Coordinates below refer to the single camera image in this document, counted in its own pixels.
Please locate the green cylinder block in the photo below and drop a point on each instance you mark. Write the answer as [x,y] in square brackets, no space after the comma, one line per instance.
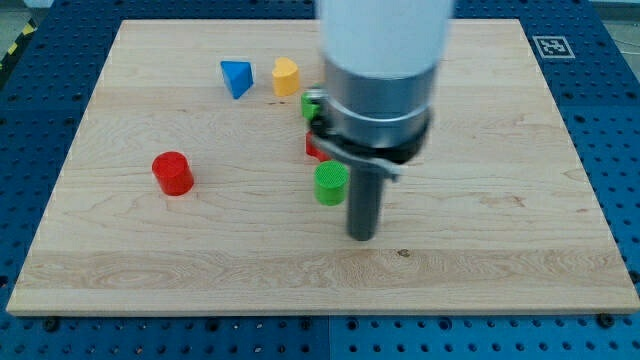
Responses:
[330,181]

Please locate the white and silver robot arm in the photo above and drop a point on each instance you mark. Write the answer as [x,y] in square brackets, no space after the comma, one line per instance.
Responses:
[380,61]

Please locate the green block behind arm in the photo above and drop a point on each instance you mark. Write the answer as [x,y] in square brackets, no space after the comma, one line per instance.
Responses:
[309,109]

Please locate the red star block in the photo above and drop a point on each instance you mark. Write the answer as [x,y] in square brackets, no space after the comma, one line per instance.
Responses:
[313,151]

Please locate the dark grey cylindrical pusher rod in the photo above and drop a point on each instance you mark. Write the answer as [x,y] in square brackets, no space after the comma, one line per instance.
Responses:
[364,203]

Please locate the yellow heart block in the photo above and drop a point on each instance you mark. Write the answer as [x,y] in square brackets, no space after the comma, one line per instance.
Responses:
[285,76]

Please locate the light wooden board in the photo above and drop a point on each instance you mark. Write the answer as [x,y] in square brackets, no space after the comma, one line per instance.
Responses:
[494,217]

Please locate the blue triangle block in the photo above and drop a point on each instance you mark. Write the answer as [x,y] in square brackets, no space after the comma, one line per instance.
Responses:
[237,77]

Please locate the red cylinder block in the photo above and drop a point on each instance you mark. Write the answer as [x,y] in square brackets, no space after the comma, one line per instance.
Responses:
[173,173]

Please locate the white fiducial marker tag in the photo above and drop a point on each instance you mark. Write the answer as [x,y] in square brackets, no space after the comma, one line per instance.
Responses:
[553,47]

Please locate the black and yellow hazard tape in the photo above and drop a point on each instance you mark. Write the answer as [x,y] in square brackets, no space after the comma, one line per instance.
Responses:
[18,47]

